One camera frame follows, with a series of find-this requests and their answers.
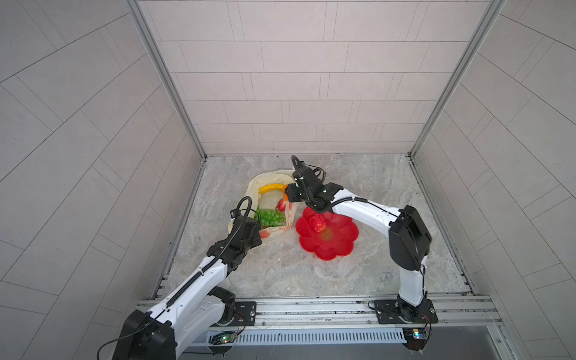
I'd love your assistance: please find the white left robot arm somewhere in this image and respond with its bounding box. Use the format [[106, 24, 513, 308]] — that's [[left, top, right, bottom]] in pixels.
[[112, 216, 262, 359]]

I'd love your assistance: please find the green circuit board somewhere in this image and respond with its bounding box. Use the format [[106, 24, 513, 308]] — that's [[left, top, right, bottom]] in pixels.
[[210, 331, 238, 346], [403, 328, 429, 352]]

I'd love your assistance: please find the yellow banana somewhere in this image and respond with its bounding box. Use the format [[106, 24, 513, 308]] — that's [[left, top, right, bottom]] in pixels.
[[259, 183, 287, 195]]

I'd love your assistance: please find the cream plastic fruit-print bag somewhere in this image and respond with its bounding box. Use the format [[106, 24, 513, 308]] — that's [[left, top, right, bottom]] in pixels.
[[245, 169, 298, 239]]

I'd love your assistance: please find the green grape bunch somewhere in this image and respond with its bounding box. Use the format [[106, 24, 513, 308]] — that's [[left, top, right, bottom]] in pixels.
[[256, 208, 287, 229]]

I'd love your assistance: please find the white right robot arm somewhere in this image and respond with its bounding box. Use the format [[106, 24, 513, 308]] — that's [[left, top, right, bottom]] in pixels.
[[284, 156, 438, 326]]

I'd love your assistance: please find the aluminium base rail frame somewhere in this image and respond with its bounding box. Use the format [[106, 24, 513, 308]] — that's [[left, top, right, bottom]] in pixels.
[[186, 292, 504, 353]]

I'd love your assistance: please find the left green circuit board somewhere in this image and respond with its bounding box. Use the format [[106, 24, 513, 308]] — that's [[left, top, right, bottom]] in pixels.
[[210, 331, 238, 346]]

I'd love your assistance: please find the red flower-shaped plastic plate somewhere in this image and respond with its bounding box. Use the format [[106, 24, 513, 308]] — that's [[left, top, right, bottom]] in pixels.
[[295, 207, 359, 261]]

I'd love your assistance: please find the right green circuit board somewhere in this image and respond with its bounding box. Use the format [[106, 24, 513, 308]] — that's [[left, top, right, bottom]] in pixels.
[[403, 328, 429, 352]]

